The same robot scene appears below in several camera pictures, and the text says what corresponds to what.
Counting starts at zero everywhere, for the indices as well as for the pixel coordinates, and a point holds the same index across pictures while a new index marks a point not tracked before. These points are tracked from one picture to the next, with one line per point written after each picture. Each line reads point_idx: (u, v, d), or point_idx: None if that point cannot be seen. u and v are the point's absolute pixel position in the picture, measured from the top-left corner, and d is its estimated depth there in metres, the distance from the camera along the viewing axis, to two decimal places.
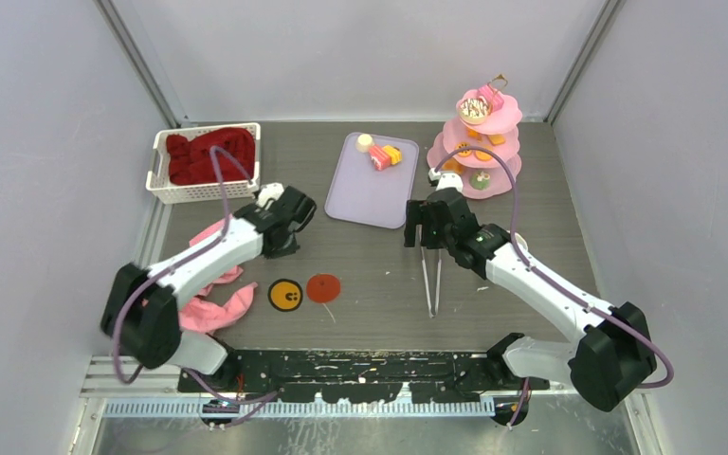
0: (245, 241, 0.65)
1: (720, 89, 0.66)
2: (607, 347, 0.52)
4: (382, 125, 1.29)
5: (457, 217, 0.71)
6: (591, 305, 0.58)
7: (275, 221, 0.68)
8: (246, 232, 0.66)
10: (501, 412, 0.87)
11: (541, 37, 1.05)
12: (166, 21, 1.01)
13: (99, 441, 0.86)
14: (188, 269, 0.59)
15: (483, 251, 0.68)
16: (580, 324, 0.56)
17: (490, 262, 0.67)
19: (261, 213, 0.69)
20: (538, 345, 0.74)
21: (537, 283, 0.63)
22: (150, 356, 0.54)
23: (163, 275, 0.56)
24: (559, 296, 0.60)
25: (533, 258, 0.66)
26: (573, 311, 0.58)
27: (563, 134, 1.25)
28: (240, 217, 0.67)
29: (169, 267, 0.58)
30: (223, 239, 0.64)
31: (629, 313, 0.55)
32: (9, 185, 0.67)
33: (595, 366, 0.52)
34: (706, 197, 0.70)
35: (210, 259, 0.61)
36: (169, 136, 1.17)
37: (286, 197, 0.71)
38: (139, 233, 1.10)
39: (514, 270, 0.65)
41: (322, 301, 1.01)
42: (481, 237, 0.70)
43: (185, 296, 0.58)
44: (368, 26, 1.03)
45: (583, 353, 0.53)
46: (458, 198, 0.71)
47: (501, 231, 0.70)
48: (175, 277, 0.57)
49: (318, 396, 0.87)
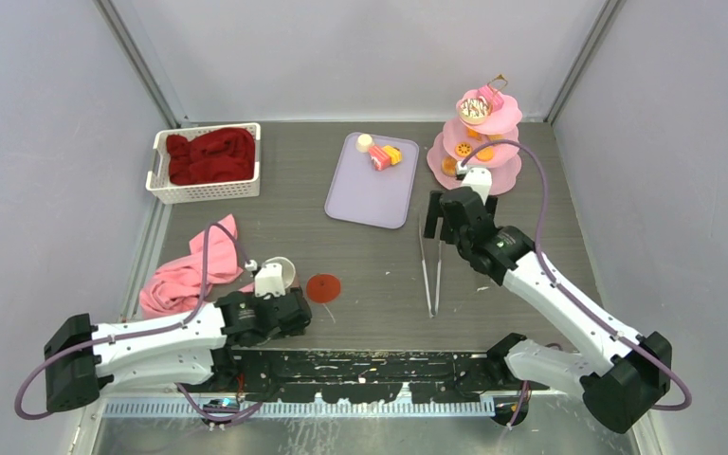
0: (204, 336, 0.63)
1: (719, 89, 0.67)
2: (633, 380, 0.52)
4: (382, 125, 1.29)
5: (474, 220, 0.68)
6: (620, 334, 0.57)
7: (250, 325, 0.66)
8: (213, 327, 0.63)
10: (501, 412, 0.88)
11: (541, 38, 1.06)
12: (166, 22, 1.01)
13: (99, 441, 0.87)
14: (127, 346, 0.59)
15: (504, 260, 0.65)
16: (606, 353, 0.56)
17: (512, 273, 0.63)
19: (243, 312, 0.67)
20: (542, 354, 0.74)
21: (560, 301, 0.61)
22: (55, 408, 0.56)
23: (100, 343, 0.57)
24: (582, 318, 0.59)
25: (556, 272, 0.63)
26: (600, 337, 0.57)
27: (564, 134, 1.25)
28: (219, 308, 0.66)
29: (112, 337, 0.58)
30: (184, 326, 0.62)
31: (656, 342, 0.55)
32: (9, 184, 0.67)
33: (619, 398, 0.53)
34: (706, 196, 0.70)
35: (161, 342, 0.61)
36: (169, 136, 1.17)
37: (284, 305, 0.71)
38: (139, 233, 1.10)
39: (536, 285, 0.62)
41: (322, 301, 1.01)
42: (500, 242, 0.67)
43: (114, 368, 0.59)
44: (368, 27, 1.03)
45: (606, 382, 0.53)
46: (475, 199, 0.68)
47: (521, 237, 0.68)
48: (111, 350, 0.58)
49: (318, 396, 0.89)
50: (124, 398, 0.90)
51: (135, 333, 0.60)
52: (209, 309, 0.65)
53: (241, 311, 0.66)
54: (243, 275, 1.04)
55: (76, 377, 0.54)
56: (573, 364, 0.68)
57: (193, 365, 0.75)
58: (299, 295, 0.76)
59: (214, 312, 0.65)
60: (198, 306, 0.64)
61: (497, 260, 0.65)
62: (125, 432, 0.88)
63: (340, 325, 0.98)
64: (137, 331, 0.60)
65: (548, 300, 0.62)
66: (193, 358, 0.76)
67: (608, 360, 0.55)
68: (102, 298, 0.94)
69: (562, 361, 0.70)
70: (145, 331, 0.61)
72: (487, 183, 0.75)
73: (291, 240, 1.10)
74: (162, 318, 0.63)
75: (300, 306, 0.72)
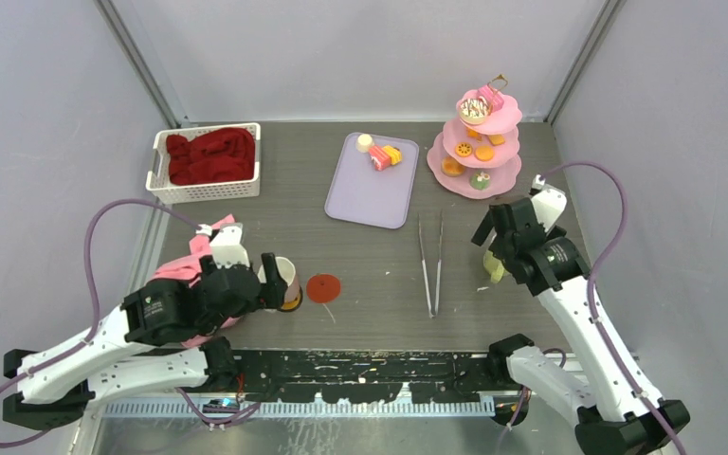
0: (108, 349, 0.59)
1: (719, 89, 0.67)
2: (638, 441, 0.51)
4: (381, 125, 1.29)
5: (520, 225, 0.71)
6: (643, 392, 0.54)
7: (158, 322, 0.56)
8: (118, 335, 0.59)
10: (501, 412, 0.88)
11: (542, 38, 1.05)
12: (166, 22, 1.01)
13: (100, 441, 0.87)
14: (44, 375, 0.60)
15: (550, 275, 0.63)
16: (622, 407, 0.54)
17: (555, 293, 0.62)
19: (151, 306, 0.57)
20: (547, 370, 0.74)
21: (593, 338, 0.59)
22: (45, 425, 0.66)
23: (20, 379, 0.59)
24: (609, 364, 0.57)
25: (601, 307, 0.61)
26: (621, 390, 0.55)
27: (564, 134, 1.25)
28: (125, 311, 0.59)
29: (27, 372, 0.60)
30: (89, 342, 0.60)
31: (676, 409, 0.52)
32: (9, 183, 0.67)
33: (617, 450, 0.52)
34: (706, 196, 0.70)
35: (71, 366, 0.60)
36: (169, 136, 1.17)
37: (210, 286, 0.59)
38: (139, 234, 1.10)
39: (575, 316, 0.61)
41: (322, 301, 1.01)
42: (552, 255, 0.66)
43: (47, 394, 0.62)
44: (368, 26, 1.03)
45: (610, 431, 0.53)
46: (525, 206, 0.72)
47: (574, 257, 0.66)
48: (31, 383, 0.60)
49: (318, 396, 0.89)
50: (124, 398, 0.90)
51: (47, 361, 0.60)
52: (115, 318, 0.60)
53: (147, 307, 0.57)
54: None
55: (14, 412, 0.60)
56: (573, 389, 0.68)
57: (182, 370, 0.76)
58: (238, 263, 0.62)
59: (119, 317, 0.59)
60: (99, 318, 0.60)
61: (539, 268, 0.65)
62: (125, 431, 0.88)
63: (340, 325, 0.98)
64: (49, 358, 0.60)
65: (581, 332, 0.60)
66: (183, 364, 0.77)
67: (620, 415, 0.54)
68: (102, 299, 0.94)
69: (564, 382, 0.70)
70: (55, 357, 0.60)
72: (560, 208, 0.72)
73: (291, 239, 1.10)
74: (76, 336, 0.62)
75: (226, 284, 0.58)
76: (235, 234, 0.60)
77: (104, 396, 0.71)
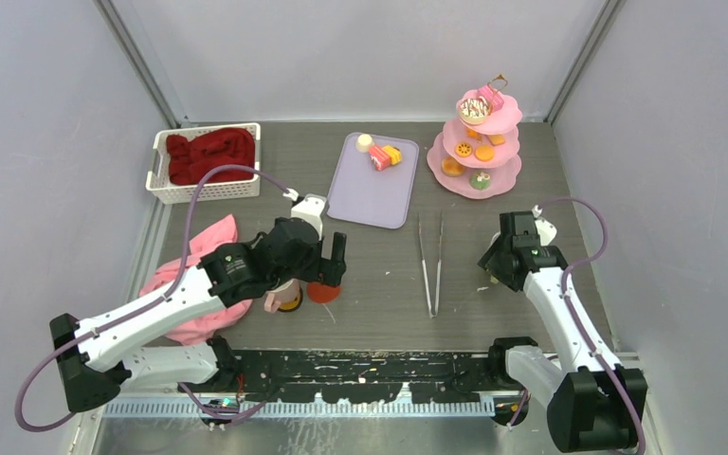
0: (191, 303, 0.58)
1: (720, 90, 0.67)
2: (591, 391, 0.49)
4: (381, 125, 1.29)
5: (519, 229, 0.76)
6: (599, 352, 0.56)
7: (241, 279, 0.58)
8: (198, 293, 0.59)
10: (501, 412, 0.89)
11: (542, 37, 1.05)
12: (166, 22, 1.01)
13: (100, 441, 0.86)
14: (113, 336, 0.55)
15: (531, 263, 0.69)
16: (577, 361, 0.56)
17: (533, 276, 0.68)
19: (228, 263, 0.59)
20: (538, 362, 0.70)
21: (560, 310, 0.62)
22: (79, 407, 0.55)
23: (84, 339, 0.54)
24: (573, 328, 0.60)
25: (573, 289, 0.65)
26: (579, 348, 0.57)
27: (563, 134, 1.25)
28: (202, 268, 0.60)
29: (95, 331, 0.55)
30: (167, 299, 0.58)
31: (634, 376, 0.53)
32: (9, 184, 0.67)
33: (572, 404, 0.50)
34: (706, 197, 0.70)
35: (148, 321, 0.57)
36: (169, 136, 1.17)
37: (275, 242, 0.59)
38: (139, 234, 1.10)
39: (548, 291, 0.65)
41: (323, 301, 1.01)
42: (536, 251, 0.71)
43: (107, 359, 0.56)
44: (368, 26, 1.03)
45: (565, 385, 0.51)
46: (526, 214, 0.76)
47: (559, 256, 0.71)
48: (98, 343, 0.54)
49: (318, 396, 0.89)
50: (124, 398, 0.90)
51: (118, 320, 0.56)
52: (192, 275, 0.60)
53: (227, 264, 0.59)
54: None
55: (70, 379, 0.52)
56: (555, 377, 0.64)
57: (199, 358, 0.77)
58: (300, 218, 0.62)
59: (198, 275, 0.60)
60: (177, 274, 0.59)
61: (524, 262, 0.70)
62: (125, 432, 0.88)
63: (340, 325, 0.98)
64: (119, 318, 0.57)
65: (550, 305, 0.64)
66: (200, 354, 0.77)
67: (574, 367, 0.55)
68: (102, 298, 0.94)
69: (551, 372, 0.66)
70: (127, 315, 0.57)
72: (550, 236, 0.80)
73: None
74: (144, 297, 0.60)
75: (288, 238, 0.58)
76: (318, 207, 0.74)
77: (137, 377, 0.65)
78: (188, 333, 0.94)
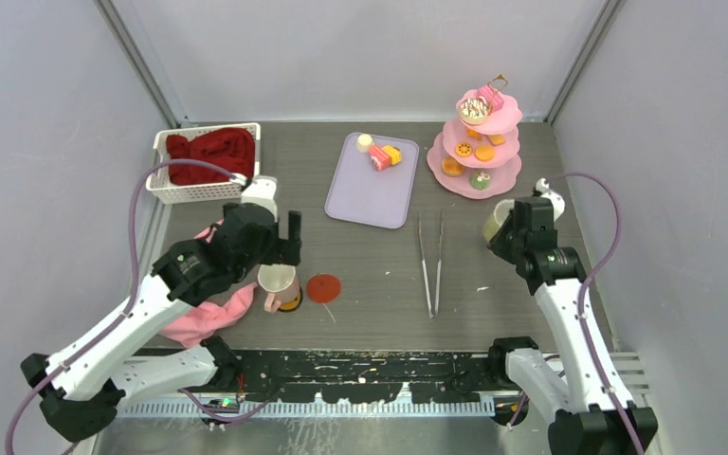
0: (154, 313, 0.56)
1: (720, 90, 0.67)
2: (597, 430, 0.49)
4: (381, 125, 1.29)
5: (536, 226, 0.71)
6: (612, 389, 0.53)
7: (198, 274, 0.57)
8: (157, 301, 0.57)
10: (501, 412, 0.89)
11: (542, 38, 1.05)
12: (166, 22, 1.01)
13: (99, 441, 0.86)
14: (83, 363, 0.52)
15: (544, 272, 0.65)
16: (588, 398, 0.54)
17: (547, 287, 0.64)
19: (182, 263, 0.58)
20: (541, 372, 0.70)
21: (573, 334, 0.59)
22: (76, 433, 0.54)
23: (56, 374, 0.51)
24: (586, 360, 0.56)
25: (590, 309, 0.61)
26: (591, 382, 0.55)
27: (563, 134, 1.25)
28: (156, 276, 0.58)
29: (63, 364, 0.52)
30: (128, 314, 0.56)
31: (645, 414, 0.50)
32: (9, 184, 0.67)
33: (577, 440, 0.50)
34: (706, 196, 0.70)
35: (118, 340, 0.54)
36: (169, 136, 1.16)
37: (228, 230, 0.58)
38: (139, 234, 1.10)
39: (562, 311, 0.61)
41: (323, 301, 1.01)
42: (552, 256, 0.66)
43: (88, 388, 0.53)
44: (368, 26, 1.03)
45: (573, 420, 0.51)
46: (545, 208, 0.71)
47: (577, 261, 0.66)
48: (71, 375, 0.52)
49: (318, 397, 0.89)
50: None
51: (86, 347, 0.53)
52: (148, 285, 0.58)
53: (180, 265, 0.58)
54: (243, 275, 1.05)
55: (53, 415, 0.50)
56: (560, 393, 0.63)
57: (194, 363, 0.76)
58: (248, 206, 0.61)
59: (156, 283, 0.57)
60: (133, 287, 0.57)
61: (537, 267, 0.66)
62: (125, 432, 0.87)
63: (340, 325, 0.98)
64: (85, 343, 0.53)
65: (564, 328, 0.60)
66: (194, 359, 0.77)
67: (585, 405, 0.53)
68: (102, 298, 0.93)
69: (552, 385, 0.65)
70: (94, 338, 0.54)
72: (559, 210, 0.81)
73: None
74: (104, 318, 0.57)
75: (243, 224, 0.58)
76: (269, 188, 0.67)
77: (133, 394, 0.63)
78: (188, 333, 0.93)
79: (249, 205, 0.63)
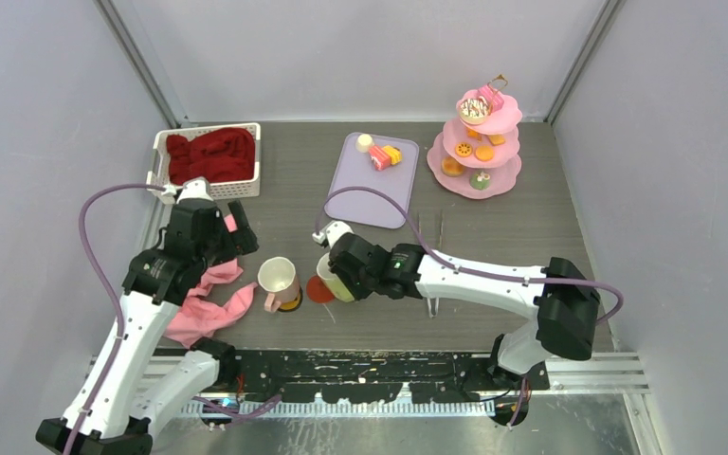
0: (149, 323, 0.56)
1: (719, 90, 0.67)
2: (559, 308, 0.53)
4: (381, 125, 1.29)
5: (364, 257, 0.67)
6: (527, 277, 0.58)
7: (173, 270, 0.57)
8: (146, 312, 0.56)
10: (501, 412, 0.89)
11: (541, 38, 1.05)
12: (166, 22, 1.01)
13: None
14: (104, 398, 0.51)
15: (408, 278, 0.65)
16: (528, 299, 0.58)
17: (421, 285, 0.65)
19: (151, 270, 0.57)
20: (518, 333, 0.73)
21: (470, 283, 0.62)
22: None
23: (81, 422, 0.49)
24: (497, 282, 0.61)
25: (452, 259, 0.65)
26: (516, 290, 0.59)
27: (563, 134, 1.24)
28: (133, 292, 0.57)
29: (83, 410, 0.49)
30: (123, 336, 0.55)
31: (555, 264, 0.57)
32: (9, 184, 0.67)
33: (565, 330, 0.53)
34: (706, 196, 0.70)
35: (126, 364, 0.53)
36: (169, 136, 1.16)
37: (181, 224, 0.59)
38: (139, 234, 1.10)
39: (445, 280, 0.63)
41: (322, 301, 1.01)
42: (397, 263, 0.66)
43: (118, 421, 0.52)
44: (368, 26, 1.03)
45: (544, 324, 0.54)
46: (352, 240, 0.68)
47: (412, 246, 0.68)
48: (98, 416, 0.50)
49: (318, 397, 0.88)
50: None
51: (99, 384, 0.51)
52: (129, 303, 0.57)
53: (150, 271, 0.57)
54: (243, 275, 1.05)
55: None
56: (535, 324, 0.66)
57: (196, 366, 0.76)
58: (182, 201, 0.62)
59: (135, 298, 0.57)
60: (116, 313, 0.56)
61: (404, 282, 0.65)
62: None
63: (340, 325, 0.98)
64: (95, 383, 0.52)
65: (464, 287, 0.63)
66: (194, 362, 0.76)
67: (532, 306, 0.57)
68: (102, 298, 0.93)
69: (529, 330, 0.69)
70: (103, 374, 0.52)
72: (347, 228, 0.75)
73: (292, 239, 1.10)
74: (100, 355, 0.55)
75: (192, 213, 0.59)
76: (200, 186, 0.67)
77: (156, 417, 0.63)
78: (188, 333, 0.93)
79: (185, 198, 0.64)
